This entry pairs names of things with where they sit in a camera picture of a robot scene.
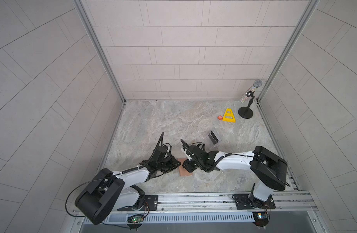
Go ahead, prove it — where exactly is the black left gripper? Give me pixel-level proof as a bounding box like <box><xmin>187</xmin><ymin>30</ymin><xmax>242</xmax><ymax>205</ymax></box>
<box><xmin>155</xmin><ymin>156</ymin><xmax>181</xmax><ymax>174</ymax></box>

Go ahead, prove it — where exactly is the tan leather card holder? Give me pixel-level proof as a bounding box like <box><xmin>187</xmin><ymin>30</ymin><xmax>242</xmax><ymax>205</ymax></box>
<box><xmin>177</xmin><ymin>158</ymin><xmax>193</xmax><ymax>177</ymax></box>

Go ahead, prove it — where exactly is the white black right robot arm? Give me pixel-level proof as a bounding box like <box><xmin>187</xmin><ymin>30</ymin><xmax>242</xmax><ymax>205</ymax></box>
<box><xmin>181</xmin><ymin>140</ymin><xmax>290</xmax><ymax>209</ymax></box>

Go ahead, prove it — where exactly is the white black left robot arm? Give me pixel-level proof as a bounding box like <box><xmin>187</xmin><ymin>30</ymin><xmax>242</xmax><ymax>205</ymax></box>
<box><xmin>75</xmin><ymin>145</ymin><xmax>181</xmax><ymax>225</ymax></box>

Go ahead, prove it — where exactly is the stack of black cards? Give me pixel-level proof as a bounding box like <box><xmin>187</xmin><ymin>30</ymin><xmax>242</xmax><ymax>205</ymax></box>
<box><xmin>208</xmin><ymin>131</ymin><xmax>220</xmax><ymax>145</ymax></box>

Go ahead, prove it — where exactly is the yellow triangular plastic block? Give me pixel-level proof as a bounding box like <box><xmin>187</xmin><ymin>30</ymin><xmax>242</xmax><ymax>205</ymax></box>
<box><xmin>222</xmin><ymin>108</ymin><xmax>236</xmax><ymax>123</ymax></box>

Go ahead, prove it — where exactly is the black microphone stand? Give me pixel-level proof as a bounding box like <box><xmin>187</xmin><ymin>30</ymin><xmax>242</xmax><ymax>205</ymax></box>
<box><xmin>238</xmin><ymin>91</ymin><xmax>255</xmax><ymax>119</ymax></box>

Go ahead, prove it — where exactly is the left green circuit board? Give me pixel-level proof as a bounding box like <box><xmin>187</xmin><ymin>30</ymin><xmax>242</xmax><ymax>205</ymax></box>
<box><xmin>127</xmin><ymin>215</ymin><xmax>144</xmax><ymax>224</ymax></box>

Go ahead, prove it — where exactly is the right circuit board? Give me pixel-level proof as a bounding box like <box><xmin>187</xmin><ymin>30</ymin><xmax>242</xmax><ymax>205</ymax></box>
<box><xmin>252</xmin><ymin>212</ymin><xmax>269</xmax><ymax>227</ymax></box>

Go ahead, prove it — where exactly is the glitter microphone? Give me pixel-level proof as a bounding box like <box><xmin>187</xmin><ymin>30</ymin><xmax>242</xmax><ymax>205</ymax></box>
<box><xmin>240</xmin><ymin>79</ymin><xmax>262</xmax><ymax>103</ymax></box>

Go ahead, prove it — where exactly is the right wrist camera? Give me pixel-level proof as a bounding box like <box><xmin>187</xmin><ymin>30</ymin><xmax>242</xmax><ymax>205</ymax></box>
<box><xmin>180</xmin><ymin>139</ymin><xmax>193</xmax><ymax>161</ymax></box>

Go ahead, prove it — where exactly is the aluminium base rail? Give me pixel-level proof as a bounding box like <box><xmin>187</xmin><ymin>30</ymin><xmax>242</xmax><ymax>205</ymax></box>
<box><xmin>68</xmin><ymin>191</ymin><xmax>322</xmax><ymax>233</ymax></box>

